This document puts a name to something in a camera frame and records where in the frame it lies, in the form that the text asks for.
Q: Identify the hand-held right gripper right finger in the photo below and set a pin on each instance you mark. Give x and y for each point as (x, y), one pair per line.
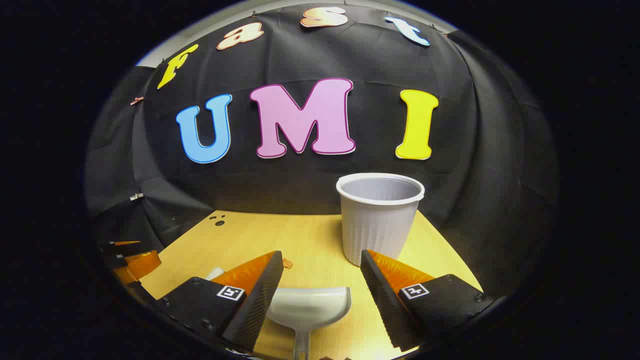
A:
(380, 295)

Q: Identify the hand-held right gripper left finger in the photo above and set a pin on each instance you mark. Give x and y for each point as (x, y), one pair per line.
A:
(262, 295)

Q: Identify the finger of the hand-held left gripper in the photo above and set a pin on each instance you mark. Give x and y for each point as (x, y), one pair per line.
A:
(120, 248)
(137, 265)

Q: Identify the orange paper trash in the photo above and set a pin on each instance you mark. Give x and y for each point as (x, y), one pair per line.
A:
(287, 263)

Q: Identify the white plastic dustpan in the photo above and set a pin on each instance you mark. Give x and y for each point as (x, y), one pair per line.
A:
(310, 305)

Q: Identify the small white broom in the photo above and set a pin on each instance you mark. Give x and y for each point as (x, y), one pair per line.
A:
(215, 273)

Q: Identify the white ribbed garbage bin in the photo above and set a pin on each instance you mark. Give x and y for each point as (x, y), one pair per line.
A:
(377, 225)

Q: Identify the wooden desktop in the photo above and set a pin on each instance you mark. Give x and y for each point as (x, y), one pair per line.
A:
(310, 235)

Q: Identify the white cloth clip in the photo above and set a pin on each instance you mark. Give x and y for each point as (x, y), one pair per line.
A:
(136, 197)

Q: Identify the black backdrop cloth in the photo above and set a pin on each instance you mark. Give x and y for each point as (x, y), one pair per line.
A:
(300, 190)

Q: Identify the orange cloth clip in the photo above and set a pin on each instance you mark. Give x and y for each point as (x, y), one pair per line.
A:
(137, 101)

